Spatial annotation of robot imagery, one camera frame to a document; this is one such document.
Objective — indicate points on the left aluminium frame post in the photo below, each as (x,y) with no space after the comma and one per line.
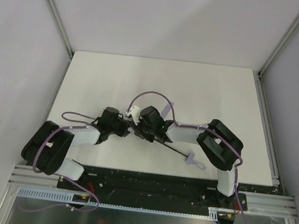
(60,27)

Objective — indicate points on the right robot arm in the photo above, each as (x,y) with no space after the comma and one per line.
(219,144)

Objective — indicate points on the aluminium frame post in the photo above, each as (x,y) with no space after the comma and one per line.
(60,27)
(281,45)

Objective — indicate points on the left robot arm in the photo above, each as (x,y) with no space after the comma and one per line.
(47,149)

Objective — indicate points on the right aluminium frame post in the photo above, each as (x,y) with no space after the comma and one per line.
(281,45)

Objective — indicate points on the lavender folding umbrella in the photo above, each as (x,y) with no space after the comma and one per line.
(180,153)

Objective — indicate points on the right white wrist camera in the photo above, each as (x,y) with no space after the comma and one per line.
(134,113)

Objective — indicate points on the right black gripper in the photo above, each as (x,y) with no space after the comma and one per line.
(142,132)

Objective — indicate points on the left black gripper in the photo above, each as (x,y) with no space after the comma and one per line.
(123,128)

